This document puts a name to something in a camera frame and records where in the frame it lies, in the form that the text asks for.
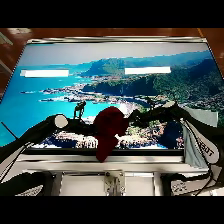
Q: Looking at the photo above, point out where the red garment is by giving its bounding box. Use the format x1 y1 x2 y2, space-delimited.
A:
93 106 130 164

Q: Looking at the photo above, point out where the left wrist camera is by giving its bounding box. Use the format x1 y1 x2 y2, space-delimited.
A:
73 100 87 121

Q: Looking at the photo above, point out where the silver frame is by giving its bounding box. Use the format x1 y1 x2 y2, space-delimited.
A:
13 148 224 197

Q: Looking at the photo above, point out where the black cable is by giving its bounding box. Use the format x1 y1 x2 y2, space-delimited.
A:
0 121 20 141

